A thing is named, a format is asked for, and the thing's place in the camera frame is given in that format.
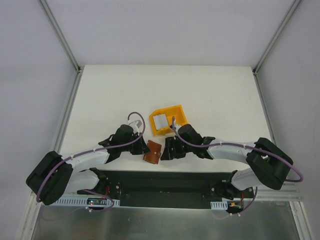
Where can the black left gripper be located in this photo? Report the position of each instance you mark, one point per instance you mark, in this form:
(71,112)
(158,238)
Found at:
(137,147)

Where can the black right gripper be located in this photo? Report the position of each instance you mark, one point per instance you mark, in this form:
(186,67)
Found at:
(172,148)

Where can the brown leather card holder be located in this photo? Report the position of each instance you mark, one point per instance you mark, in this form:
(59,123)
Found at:
(153,157)

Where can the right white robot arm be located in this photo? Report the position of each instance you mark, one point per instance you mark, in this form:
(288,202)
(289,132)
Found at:
(268,165)

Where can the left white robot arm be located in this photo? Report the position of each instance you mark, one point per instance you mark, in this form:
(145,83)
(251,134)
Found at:
(79,173)

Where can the stack of credit cards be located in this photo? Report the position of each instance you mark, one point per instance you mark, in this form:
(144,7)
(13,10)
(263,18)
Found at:
(160,121)

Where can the yellow plastic bin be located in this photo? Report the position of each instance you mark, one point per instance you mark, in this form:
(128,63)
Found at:
(176,111)

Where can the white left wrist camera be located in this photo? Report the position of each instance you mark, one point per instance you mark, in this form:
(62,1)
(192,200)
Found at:
(135,124)

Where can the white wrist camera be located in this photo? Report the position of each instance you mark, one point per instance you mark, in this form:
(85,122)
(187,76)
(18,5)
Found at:
(135,124)
(173,123)

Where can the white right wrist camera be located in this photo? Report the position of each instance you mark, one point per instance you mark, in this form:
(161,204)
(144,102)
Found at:
(173,123)

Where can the right white cable duct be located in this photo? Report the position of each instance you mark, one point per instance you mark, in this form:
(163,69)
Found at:
(219,205)

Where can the white cable duct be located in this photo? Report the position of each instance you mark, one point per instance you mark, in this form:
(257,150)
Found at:
(219,205)
(77,201)

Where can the left white cable duct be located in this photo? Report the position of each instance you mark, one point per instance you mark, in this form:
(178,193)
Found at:
(77,201)

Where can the left aluminium frame post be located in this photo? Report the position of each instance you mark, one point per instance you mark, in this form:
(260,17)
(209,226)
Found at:
(59,34)

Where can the aluminium frame post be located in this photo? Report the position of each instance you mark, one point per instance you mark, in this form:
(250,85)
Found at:
(59,34)
(277,34)

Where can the aluminium front rail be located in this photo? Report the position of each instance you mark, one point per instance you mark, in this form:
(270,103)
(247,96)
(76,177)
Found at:
(287,191)

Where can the right aluminium frame post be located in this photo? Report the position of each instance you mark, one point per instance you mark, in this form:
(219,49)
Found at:
(277,34)

